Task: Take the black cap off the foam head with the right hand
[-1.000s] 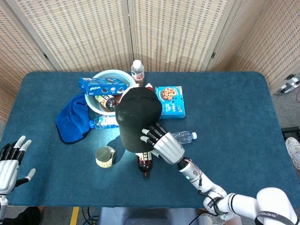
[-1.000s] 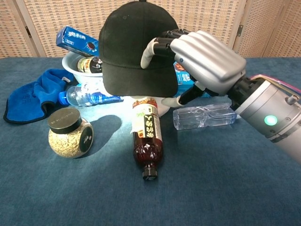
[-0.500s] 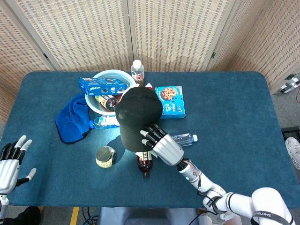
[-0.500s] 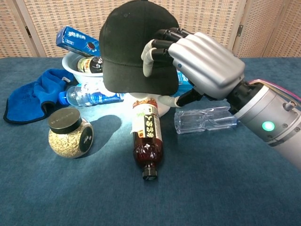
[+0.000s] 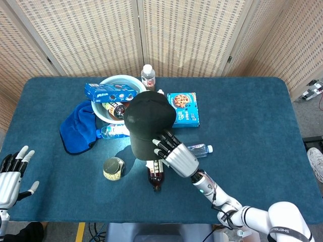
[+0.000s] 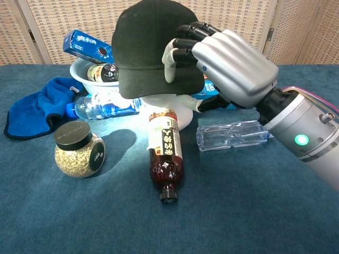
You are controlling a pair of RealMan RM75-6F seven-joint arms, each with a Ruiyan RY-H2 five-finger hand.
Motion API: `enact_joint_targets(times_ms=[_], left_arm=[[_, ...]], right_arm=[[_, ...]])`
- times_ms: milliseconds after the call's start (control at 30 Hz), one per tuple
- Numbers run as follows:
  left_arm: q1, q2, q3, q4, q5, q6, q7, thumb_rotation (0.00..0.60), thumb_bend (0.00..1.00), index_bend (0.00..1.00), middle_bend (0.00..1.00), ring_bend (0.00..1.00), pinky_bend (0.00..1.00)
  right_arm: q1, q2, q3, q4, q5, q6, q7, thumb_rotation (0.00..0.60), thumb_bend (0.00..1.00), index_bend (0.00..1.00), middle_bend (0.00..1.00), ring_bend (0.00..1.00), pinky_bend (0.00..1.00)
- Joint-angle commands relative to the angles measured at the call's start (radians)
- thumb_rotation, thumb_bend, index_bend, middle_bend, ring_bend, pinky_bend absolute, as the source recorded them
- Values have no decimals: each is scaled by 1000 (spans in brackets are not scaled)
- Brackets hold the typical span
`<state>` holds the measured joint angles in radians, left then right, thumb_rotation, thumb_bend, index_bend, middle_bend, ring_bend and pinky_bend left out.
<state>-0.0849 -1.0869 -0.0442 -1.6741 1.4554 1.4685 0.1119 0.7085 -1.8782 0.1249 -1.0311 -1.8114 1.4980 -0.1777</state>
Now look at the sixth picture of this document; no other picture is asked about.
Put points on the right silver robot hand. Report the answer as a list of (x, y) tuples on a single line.
[(233, 68)]

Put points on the black baseball cap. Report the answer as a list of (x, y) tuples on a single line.
[(143, 53)]

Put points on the blue chocolate-chip cookie box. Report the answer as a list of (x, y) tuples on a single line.
[(210, 88)]

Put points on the clear white-capped water bottle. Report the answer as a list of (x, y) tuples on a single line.
[(230, 135)]

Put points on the white plush toy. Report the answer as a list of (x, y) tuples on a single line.
[(169, 111)]

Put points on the brown tea bottle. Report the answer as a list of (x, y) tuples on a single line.
[(165, 153)]

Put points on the can inside bowl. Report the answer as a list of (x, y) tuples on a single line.
[(103, 72)]

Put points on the blue-capped water bottle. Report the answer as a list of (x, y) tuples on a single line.
[(106, 108)]

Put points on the blue table cloth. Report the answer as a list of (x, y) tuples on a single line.
[(238, 211)]

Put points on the blue Oreo cookie box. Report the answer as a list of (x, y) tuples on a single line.
[(84, 45)]

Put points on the white plastic basin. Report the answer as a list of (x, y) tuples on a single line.
[(79, 74)]

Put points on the black-lidded glass jar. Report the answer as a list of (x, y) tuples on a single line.
[(76, 156)]

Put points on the woven folding screen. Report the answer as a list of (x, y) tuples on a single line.
[(53, 26)]

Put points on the blue towel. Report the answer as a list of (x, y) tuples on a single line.
[(39, 105)]

